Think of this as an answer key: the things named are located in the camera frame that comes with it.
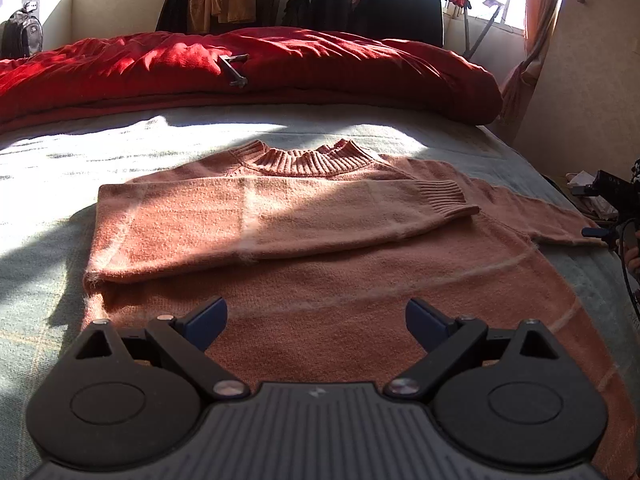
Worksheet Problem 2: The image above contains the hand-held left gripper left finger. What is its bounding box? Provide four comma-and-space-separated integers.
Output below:
75, 295, 251, 402

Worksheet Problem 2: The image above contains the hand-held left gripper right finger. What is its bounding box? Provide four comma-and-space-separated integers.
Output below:
382, 297, 561, 404

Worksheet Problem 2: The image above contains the orange knit sweater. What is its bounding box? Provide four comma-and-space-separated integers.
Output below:
81, 138, 640, 480

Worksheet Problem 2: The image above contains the person's right hand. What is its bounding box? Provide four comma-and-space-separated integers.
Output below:
623, 230, 640, 282

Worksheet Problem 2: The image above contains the pink curtain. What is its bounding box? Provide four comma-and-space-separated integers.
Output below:
499, 0, 567, 132

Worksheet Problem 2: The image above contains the black hanging coat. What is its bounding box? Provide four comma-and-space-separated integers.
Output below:
349, 0, 447, 49

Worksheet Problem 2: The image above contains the red quilt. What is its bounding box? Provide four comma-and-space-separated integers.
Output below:
0, 27, 504, 137

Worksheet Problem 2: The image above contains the dark hanging garment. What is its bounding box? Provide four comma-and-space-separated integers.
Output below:
155, 0, 194, 34

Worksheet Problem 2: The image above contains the orange hanging towel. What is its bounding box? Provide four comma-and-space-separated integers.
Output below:
187, 0, 259, 34

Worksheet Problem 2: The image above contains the brown hanging towel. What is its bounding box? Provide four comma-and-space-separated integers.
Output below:
249, 0, 284, 29

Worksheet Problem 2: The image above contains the black backpack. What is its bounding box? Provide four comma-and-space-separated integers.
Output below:
0, 2, 45, 62

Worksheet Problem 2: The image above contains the black cable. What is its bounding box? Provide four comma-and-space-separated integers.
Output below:
619, 224, 640, 323

